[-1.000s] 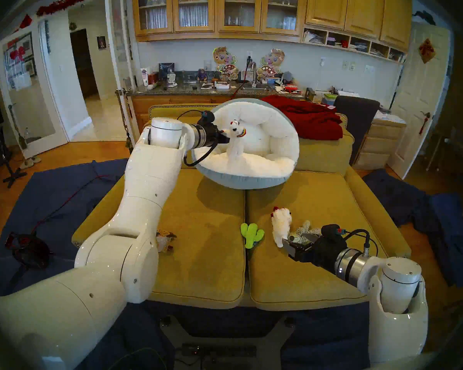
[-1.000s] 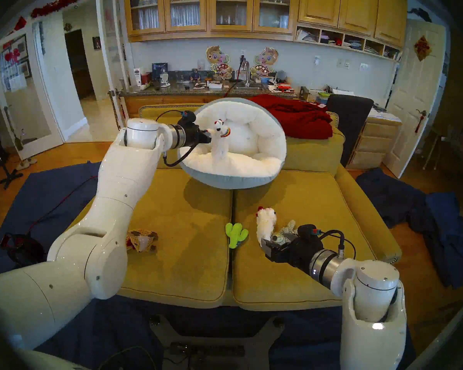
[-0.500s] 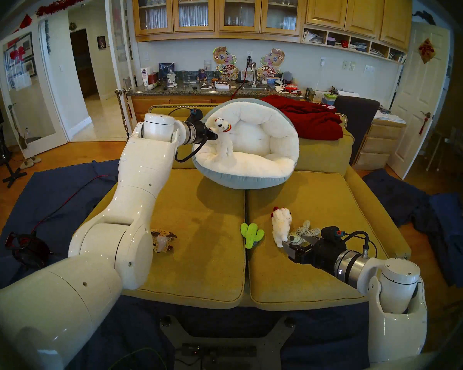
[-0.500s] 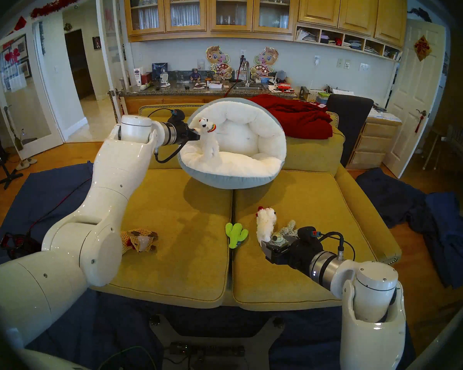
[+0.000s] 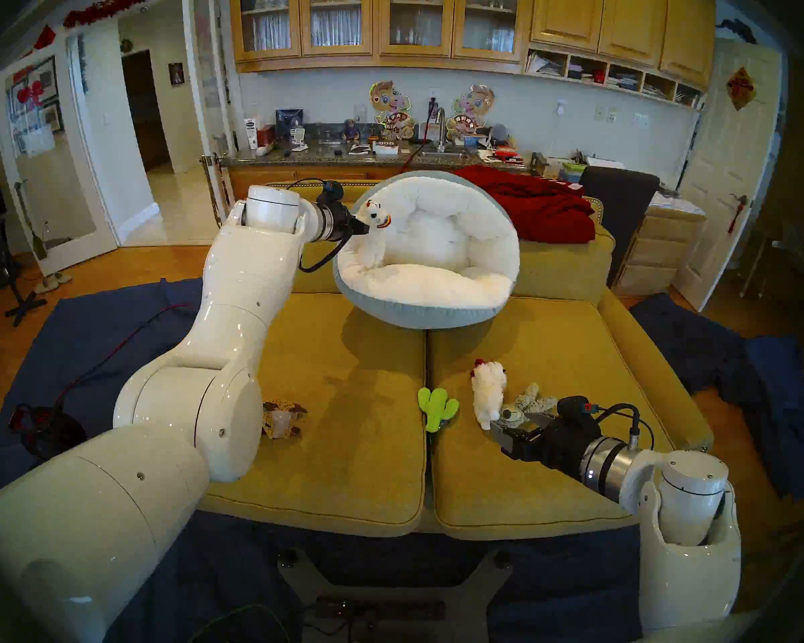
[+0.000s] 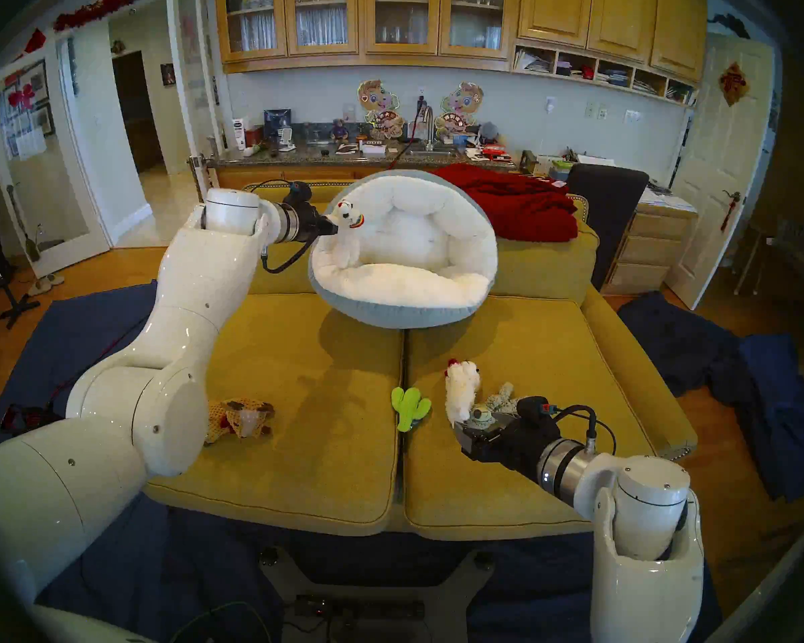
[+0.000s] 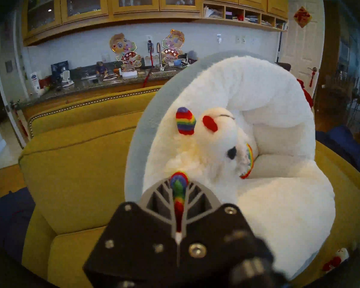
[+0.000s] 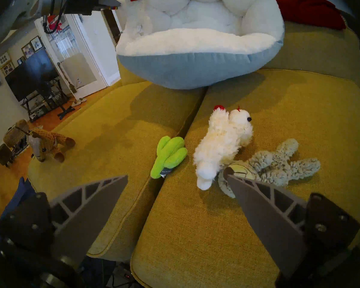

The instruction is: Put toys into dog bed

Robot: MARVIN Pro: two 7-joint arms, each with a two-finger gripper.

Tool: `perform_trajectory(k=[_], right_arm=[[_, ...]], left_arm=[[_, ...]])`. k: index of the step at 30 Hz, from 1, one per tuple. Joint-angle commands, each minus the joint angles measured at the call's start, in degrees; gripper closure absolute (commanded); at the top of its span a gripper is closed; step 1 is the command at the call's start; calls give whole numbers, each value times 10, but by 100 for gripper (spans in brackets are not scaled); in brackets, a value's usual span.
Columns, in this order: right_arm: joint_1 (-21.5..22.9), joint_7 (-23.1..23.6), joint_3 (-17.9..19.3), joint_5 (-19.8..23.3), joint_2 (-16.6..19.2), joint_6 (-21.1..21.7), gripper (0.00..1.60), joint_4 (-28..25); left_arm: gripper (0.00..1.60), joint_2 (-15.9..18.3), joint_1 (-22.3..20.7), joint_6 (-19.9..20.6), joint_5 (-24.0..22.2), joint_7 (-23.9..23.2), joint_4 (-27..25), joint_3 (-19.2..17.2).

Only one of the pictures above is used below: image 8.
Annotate green cactus plush toy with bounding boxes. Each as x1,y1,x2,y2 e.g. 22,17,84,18
150,136,188,179

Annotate black floor stand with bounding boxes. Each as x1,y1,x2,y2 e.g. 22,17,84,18
48,77,76,120

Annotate brown reindeer plush toy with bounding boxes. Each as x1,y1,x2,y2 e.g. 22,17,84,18
27,127,76,163

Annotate white lamb plush rainbow feet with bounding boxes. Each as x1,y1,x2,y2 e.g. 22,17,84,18
121,0,153,39

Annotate navy floor blanket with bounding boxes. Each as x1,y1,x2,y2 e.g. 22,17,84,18
0,176,36,240

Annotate white fluffy plush toy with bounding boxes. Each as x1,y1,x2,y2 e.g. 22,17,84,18
193,105,254,191

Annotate white glass french door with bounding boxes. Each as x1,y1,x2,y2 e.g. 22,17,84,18
34,11,121,99

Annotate red blanket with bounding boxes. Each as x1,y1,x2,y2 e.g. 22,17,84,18
268,0,347,30

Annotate black flat television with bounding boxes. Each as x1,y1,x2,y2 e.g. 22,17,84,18
4,47,60,102

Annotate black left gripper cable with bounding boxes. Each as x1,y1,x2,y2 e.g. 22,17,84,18
41,0,68,35

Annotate beige grey plush toy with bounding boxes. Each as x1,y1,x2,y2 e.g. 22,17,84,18
217,138,321,199

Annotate long handled brush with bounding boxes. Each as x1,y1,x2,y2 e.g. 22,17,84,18
56,62,77,94

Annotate yellow fabric sofa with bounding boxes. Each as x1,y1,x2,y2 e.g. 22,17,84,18
27,20,360,288

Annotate black television stand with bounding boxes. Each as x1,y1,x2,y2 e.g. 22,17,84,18
20,77,69,123

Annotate yellow sofa seat cushion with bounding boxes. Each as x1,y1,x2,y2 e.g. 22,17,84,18
130,69,360,288
27,80,207,262

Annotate white grey round dog bed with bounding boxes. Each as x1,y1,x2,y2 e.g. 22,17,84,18
115,0,285,90

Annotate red flower door decoration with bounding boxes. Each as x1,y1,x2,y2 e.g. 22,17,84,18
46,16,63,33

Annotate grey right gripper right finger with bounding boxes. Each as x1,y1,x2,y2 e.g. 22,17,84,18
227,174,307,277

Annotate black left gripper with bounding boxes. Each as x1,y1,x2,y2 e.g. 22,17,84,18
64,0,121,15

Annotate yellow sofa back cushion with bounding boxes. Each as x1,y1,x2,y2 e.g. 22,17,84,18
117,59,149,87
262,20,360,84

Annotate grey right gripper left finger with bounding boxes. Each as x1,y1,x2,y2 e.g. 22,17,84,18
49,175,128,265

